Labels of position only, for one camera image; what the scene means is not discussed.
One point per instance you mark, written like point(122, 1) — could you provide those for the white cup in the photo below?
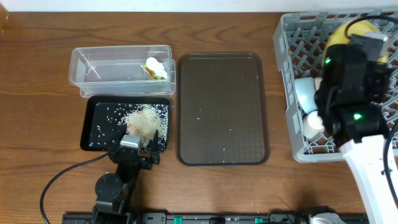
point(312, 125)

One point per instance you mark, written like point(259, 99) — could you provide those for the white tissue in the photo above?
point(156, 67)

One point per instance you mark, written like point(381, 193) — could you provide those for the clear plastic bin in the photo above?
point(121, 70)

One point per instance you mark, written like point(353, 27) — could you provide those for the green snack wrapper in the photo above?
point(150, 73)

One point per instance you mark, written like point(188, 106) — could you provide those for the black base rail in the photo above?
point(161, 218)

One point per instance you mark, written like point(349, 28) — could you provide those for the blue bowl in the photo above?
point(305, 91)

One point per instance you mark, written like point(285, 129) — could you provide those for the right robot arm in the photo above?
point(353, 83)

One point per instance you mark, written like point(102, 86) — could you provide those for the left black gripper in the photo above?
point(137, 159)

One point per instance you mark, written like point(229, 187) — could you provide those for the pink bowl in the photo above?
point(317, 82)

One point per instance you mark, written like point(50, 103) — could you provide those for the black waste tray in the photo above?
point(116, 99)

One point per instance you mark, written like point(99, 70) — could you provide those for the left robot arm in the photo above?
point(114, 190)

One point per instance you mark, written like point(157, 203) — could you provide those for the food scraps pile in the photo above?
point(141, 120)

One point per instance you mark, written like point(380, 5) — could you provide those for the yellow plate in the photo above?
point(340, 34)

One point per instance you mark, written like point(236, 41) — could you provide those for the dark brown serving tray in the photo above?
point(222, 115)

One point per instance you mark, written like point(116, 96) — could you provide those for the grey dishwasher rack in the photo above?
point(299, 41)

